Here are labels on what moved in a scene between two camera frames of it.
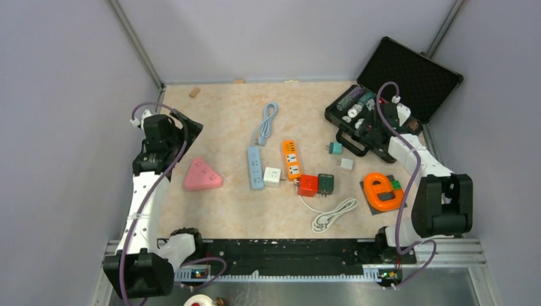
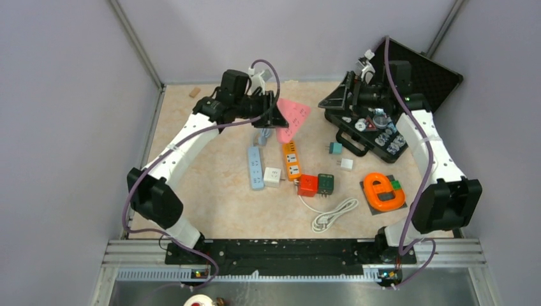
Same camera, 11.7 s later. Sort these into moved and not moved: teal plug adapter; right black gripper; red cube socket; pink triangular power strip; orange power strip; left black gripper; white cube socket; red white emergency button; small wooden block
Moved: left black gripper; pink triangular power strip; right black gripper
Not moved: white cube socket; red white emergency button; small wooden block; teal plug adapter; red cube socket; orange power strip
